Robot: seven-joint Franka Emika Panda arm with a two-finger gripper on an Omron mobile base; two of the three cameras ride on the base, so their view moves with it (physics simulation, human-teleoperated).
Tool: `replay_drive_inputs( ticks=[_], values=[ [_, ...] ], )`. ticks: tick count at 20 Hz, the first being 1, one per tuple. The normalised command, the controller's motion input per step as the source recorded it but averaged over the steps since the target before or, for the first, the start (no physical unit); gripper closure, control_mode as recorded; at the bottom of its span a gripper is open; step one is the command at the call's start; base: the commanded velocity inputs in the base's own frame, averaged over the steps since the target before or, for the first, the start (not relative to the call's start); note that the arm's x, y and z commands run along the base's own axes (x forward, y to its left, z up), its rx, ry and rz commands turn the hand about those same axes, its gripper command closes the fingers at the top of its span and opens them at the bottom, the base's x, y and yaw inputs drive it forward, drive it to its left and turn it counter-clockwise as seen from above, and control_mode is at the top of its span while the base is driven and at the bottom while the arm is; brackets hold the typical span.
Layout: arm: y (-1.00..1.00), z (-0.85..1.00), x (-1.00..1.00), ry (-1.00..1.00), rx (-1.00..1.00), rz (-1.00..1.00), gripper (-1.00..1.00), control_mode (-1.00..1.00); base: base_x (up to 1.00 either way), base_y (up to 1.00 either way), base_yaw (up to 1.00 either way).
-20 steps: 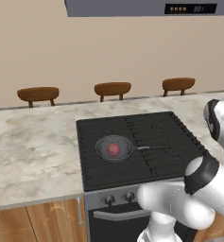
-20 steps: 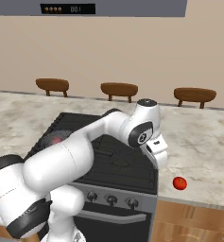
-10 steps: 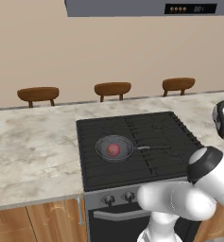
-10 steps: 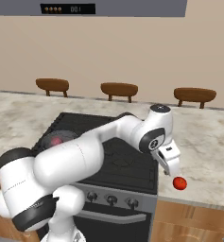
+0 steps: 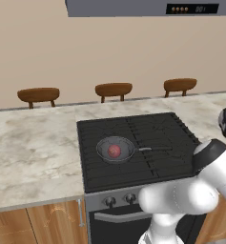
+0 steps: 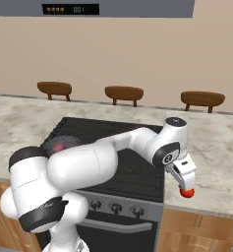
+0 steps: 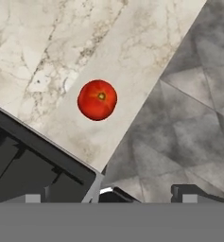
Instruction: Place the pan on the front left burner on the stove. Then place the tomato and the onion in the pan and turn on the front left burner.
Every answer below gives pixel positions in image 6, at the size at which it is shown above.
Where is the wooden drawer front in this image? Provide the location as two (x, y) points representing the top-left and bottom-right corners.
(157, 208), (233, 243)

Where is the black oven door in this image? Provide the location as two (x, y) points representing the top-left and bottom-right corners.
(35, 210), (159, 252)

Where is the grey range hood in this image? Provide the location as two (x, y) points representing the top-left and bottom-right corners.
(0, 0), (197, 19)

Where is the dark round pan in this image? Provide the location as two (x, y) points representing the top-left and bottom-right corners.
(42, 135), (84, 158)

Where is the brown wooden stool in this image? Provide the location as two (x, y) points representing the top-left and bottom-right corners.
(180, 91), (226, 114)
(36, 81), (73, 102)
(103, 85), (145, 108)

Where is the grey oven door handle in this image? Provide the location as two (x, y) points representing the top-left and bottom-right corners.
(78, 218), (153, 234)

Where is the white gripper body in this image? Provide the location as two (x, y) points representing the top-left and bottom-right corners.
(172, 162), (198, 192)

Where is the black stove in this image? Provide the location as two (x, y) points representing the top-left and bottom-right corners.
(35, 116), (166, 252)

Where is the wooden cupboard door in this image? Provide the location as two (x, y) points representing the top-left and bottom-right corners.
(0, 179), (42, 252)
(155, 229), (233, 252)

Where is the black stove knob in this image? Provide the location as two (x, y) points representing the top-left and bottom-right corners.
(89, 199), (102, 212)
(109, 202), (123, 216)
(131, 205), (146, 219)

